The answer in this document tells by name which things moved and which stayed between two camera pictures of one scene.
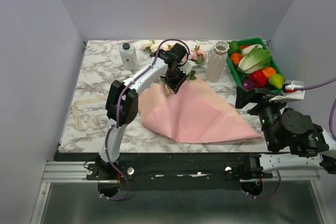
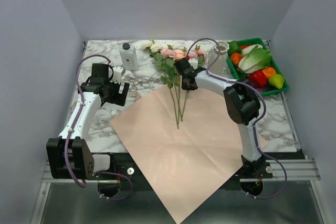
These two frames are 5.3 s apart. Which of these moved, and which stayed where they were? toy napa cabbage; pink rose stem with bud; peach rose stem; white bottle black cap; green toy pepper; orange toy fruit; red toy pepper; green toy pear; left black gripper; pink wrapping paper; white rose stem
Moved: peach rose stem; white rose stem; pink wrapping paper; left black gripper
Stayed: pink rose stem with bud; green toy pear; toy napa cabbage; green toy pepper; white bottle black cap; red toy pepper; orange toy fruit
